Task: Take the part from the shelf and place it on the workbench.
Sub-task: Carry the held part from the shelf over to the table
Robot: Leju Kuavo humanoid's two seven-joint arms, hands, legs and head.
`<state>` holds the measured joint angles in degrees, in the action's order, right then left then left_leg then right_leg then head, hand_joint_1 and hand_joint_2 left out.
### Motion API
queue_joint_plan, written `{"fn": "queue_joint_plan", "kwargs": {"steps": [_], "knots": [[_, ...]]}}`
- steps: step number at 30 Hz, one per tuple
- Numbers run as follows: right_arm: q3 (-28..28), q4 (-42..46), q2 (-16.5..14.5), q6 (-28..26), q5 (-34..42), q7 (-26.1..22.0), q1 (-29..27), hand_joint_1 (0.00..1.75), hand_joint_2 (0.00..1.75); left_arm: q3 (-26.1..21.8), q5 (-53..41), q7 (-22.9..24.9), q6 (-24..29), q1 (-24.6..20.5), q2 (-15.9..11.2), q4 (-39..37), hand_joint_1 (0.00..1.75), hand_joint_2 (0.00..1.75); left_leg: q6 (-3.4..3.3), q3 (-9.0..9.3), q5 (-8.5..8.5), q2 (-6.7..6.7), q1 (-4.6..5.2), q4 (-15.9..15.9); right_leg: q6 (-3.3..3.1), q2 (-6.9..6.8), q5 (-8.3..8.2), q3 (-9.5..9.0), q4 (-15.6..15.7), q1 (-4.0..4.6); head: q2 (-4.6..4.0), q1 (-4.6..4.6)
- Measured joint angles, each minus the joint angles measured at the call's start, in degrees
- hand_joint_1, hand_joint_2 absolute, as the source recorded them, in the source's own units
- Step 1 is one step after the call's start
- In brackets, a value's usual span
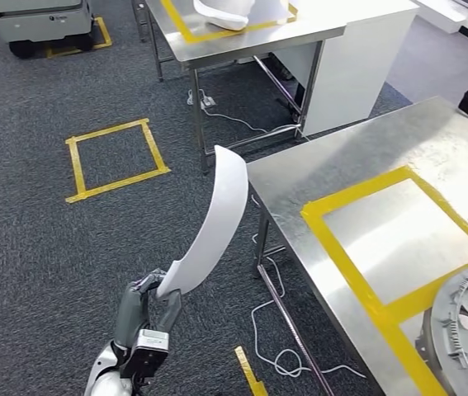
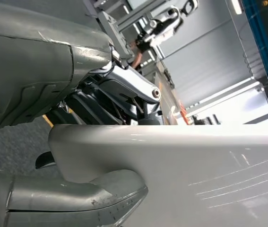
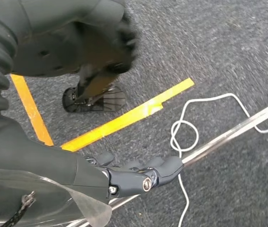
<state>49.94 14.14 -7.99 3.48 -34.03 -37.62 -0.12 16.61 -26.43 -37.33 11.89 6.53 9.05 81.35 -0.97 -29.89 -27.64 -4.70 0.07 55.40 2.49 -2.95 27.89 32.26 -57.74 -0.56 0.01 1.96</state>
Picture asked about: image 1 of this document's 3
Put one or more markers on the yellow floor tape strip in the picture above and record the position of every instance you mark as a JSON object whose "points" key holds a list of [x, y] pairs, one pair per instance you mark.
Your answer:
{"points": [[250, 374]]}

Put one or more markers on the white cabinet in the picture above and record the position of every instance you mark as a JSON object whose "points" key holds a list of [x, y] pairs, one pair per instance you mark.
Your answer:
{"points": [[357, 76]]}

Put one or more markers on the grey wheel hub cap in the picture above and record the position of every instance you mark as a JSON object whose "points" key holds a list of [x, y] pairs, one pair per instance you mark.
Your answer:
{"points": [[465, 339]]}

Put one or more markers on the grey wheeled cart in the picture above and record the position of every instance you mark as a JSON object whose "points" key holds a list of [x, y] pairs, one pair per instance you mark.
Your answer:
{"points": [[39, 24]]}

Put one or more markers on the yellow tape frame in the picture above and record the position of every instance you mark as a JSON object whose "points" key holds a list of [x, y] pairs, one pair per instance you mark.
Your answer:
{"points": [[342, 261], [178, 21]]}

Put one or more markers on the steel workbench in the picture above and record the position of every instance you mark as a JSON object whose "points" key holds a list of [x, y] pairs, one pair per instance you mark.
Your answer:
{"points": [[341, 164]]}

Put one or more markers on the yellow floor tape square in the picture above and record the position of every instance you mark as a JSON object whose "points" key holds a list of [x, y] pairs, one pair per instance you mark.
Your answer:
{"points": [[75, 169], [105, 33]]}

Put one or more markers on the steel frame table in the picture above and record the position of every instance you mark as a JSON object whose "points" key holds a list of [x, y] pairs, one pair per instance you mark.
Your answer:
{"points": [[238, 43]]}

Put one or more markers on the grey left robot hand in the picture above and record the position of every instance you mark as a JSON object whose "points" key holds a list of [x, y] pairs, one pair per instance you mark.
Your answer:
{"points": [[132, 314]]}

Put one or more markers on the white curved panel part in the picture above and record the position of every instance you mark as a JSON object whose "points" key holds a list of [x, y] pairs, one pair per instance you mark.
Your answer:
{"points": [[221, 19], [221, 218]]}

